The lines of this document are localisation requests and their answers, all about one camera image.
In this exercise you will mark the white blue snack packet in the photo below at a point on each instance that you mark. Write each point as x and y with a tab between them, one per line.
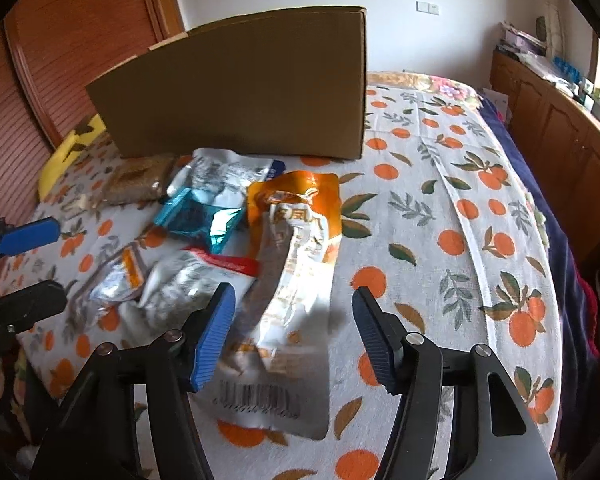
221	178

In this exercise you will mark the orange print white blanket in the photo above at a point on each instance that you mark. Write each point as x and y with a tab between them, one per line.
435	222

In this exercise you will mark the orange chicken feet snack packet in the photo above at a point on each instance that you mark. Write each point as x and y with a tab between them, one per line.
273	372

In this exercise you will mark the brown grain snack packet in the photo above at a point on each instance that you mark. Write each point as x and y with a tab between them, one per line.
138	180

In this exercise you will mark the wooden low cabinet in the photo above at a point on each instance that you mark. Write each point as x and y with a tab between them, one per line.
560	142

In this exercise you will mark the white red snack packet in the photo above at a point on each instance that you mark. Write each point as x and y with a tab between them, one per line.
178	285

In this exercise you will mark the yellow plush toy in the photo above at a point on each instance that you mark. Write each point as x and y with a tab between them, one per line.
74	144

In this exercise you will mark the teal snack packet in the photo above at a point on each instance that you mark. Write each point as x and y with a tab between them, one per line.
209	226

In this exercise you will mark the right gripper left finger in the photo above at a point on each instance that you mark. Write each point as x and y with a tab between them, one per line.
94	436

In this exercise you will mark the white wall switch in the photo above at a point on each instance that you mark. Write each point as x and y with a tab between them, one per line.
425	7

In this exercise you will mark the floral quilt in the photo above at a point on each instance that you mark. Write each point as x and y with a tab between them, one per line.
432	84

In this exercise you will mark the wooden wardrobe door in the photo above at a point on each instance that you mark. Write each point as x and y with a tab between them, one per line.
50	50

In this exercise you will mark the brown cardboard box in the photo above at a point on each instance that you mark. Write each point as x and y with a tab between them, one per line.
282	82

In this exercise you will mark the silver foil snack packet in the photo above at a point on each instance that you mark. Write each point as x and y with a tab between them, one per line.
121	278

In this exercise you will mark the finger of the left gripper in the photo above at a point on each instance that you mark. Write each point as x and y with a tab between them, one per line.
27	306
15	240

